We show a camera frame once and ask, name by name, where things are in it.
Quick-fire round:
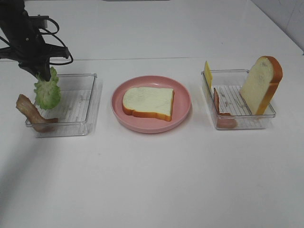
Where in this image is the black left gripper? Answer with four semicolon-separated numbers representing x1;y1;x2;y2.
0;14;69;82

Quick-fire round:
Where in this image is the green lettuce leaf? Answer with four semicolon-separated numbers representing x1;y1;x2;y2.
34;67;61;110

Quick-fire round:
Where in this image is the brown bacon strip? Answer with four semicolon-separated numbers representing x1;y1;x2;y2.
16;94;58;133

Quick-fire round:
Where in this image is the bread slice from tray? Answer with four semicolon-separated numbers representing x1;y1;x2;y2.
122;87;174;122

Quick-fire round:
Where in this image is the yellow cheese slice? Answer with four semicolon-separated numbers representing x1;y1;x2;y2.
204;61;213;90

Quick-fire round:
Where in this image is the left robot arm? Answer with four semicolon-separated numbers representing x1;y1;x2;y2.
0;0;72;82

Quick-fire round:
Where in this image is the clear plastic tray left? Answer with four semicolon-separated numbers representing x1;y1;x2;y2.
25;74;103;137

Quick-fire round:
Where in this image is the clear plastic tray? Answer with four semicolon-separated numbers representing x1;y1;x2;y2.
201;69;276;130
25;74;103;137

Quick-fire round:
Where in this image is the pink round plate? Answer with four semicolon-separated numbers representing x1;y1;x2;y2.
111;76;191;133

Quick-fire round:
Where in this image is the clear plastic tray right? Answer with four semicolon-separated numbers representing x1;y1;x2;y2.
201;69;276;130

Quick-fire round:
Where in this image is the bread slice in right tray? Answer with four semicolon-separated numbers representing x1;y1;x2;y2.
240;56;283;115

